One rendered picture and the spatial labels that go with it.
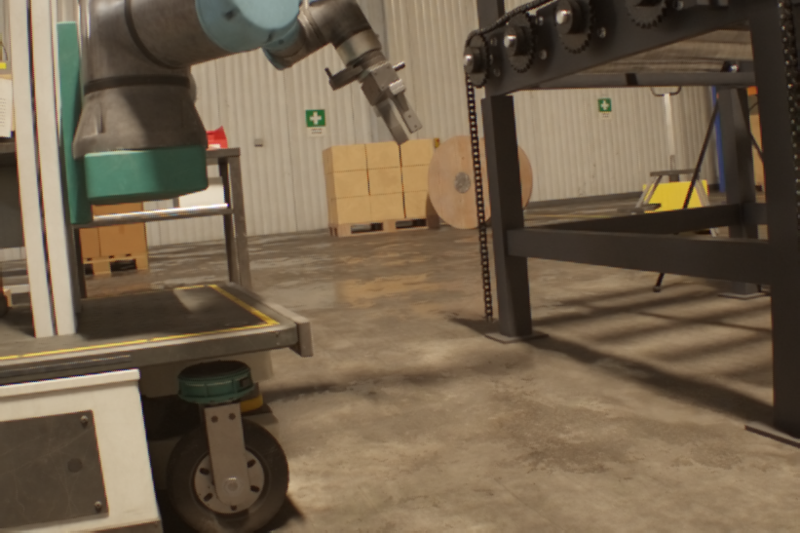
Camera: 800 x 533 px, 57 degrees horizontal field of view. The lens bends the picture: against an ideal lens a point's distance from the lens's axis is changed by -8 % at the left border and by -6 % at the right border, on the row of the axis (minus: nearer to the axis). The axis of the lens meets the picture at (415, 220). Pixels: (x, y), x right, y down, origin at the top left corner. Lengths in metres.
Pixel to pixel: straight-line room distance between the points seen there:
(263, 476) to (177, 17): 0.66
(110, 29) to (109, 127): 0.13
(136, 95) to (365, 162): 8.14
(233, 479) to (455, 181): 7.51
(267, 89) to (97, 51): 10.78
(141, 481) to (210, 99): 10.81
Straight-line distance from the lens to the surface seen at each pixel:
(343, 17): 1.67
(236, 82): 11.82
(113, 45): 1.09
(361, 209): 9.15
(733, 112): 2.92
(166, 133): 1.06
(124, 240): 7.02
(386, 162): 9.22
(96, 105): 1.10
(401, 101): 1.60
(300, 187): 11.81
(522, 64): 2.16
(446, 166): 8.62
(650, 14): 1.66
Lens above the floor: 0.49
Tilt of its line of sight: 2 degrees down
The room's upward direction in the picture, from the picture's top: 5 degrees counter-clockwise
